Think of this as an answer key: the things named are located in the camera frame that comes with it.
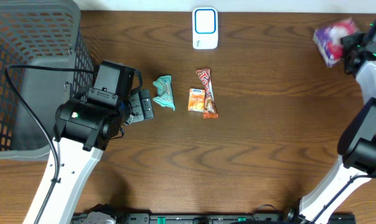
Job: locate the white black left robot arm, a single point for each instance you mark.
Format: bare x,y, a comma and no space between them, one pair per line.
83,128

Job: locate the orange snack packet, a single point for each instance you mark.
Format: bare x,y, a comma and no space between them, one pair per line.
196,100

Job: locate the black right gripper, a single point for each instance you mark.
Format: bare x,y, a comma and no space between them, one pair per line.
349,41

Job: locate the brown red chocolate bar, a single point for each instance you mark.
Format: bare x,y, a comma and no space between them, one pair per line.
210,109

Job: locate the grey plastic lattice basket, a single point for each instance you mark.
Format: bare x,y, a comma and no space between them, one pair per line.
43,63

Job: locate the green wet wipes packet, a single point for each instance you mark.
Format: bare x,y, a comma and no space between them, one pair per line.
164,92

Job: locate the purple pink tissue pack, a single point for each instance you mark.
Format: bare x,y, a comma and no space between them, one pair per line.
328,39

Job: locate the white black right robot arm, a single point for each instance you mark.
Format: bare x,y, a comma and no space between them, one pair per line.
356,161

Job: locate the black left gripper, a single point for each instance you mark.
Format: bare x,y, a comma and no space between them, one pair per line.
141,104

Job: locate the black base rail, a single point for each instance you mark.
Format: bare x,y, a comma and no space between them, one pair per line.
144,218

